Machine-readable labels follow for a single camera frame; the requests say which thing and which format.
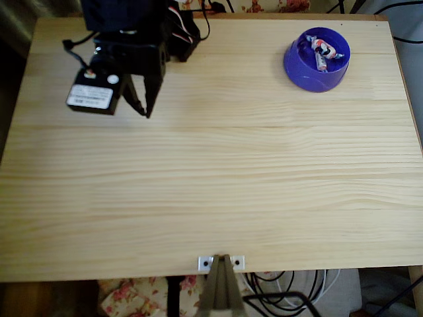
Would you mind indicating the white metal bracket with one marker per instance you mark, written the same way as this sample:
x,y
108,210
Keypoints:
x,y
204,263

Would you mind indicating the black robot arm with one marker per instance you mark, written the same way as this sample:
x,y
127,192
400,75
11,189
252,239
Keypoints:
x,y
109,16

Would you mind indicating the wooden table leg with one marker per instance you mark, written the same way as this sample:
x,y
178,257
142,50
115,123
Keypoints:
x,y
415,280

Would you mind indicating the pale wrapped candy with lettering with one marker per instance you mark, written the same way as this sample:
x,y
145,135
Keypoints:
x,y
322,64

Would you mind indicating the red white candy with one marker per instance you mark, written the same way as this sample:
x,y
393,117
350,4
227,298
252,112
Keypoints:
x,y
322,48

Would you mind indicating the purple plastic bowl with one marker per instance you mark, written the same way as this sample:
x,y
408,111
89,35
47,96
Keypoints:
x,y
307,77

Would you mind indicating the olive camera stand pole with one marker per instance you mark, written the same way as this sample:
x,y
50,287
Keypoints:
x,y
222,290

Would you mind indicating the black stand post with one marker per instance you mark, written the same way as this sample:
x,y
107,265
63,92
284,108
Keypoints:
x,y
173,297

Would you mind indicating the black gripper with labelled servo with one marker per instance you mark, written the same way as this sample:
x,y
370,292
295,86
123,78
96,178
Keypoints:
x,y
149,67

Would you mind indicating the floral fabric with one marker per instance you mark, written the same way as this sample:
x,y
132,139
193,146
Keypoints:
x,y
132,297
264,5

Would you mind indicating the grey fabric cushion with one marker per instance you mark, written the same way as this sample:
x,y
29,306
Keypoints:
x,y
340,294

